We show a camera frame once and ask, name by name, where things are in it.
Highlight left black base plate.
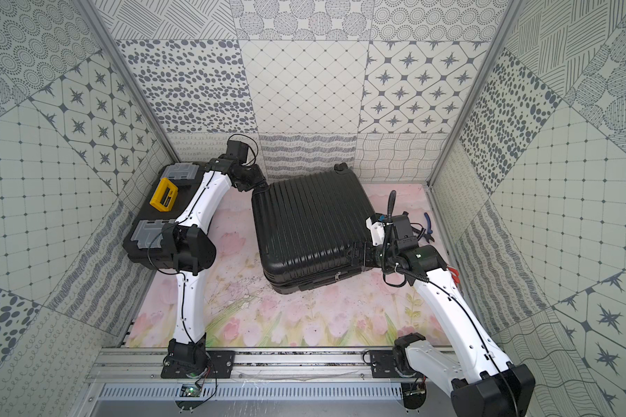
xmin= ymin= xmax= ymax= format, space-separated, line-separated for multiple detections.
xmin=160 ymin=350 xmax=236 ymax=379

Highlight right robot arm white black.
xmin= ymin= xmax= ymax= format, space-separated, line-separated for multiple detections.
xmin=356 ymin=214 xmax=536 ymax=416

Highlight black hard-shell suitcase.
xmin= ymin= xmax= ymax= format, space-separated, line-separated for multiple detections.
xmin=251 ymin=163 xmax=376 ymax=295

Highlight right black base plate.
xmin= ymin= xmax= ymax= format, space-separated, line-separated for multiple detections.
xmin=362 ymin=349 xmax=424 ymax=379

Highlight aluminium mounting rail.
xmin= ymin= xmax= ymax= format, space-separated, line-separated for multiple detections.
xmin=85 ymin=346 xmax=517 ymax=384

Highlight black toolbox yellow handle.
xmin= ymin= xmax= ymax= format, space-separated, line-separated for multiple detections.
xmin=123 ymin=163 xmax=209 ymax=270

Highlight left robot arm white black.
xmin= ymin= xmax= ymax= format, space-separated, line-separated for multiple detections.
xmin=156 ymin=134 xmax=266 ymax=377

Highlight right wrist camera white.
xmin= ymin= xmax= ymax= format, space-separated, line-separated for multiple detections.
xmin=366 ymin=217 xmax=385 ymax=247

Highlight red white work glove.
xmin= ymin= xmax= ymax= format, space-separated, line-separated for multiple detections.
xmin=447 ymin=266 xmax=460 ymax=288

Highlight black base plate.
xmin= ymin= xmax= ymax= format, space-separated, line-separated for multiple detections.
xmin=160 ymin=350 xmax=236 ymax=379
xmin=362 ymin=349 xmax=424 ymax=379

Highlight blue handled pliers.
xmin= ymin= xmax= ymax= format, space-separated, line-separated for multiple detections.
xmin=413 ymin=212 xmax=436 ymax=244

